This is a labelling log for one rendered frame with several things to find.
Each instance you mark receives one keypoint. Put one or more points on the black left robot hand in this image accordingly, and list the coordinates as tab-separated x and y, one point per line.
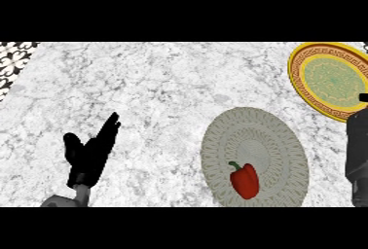
91	155

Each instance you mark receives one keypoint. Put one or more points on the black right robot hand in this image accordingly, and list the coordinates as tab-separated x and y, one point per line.
364	97

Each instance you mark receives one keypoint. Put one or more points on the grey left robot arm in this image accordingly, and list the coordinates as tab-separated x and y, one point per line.
80	196

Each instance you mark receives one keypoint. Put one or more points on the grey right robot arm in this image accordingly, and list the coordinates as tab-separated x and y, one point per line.
358	155

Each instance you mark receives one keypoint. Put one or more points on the yellow patterned plate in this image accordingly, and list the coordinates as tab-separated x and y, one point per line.
330	81

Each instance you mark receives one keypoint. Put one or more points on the round grey woven placemat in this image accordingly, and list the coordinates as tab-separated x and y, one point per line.
272	152

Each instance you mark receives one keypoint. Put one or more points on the red bell pepper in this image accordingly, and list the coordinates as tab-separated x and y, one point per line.
246	181

